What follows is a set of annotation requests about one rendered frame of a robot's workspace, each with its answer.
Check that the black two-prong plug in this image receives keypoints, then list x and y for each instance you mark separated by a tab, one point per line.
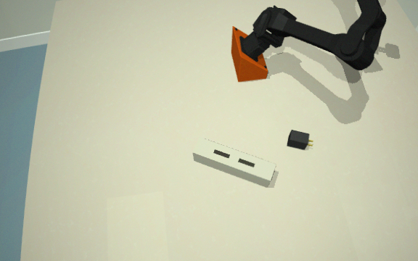
298	140

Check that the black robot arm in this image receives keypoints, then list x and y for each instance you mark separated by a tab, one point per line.
349	47

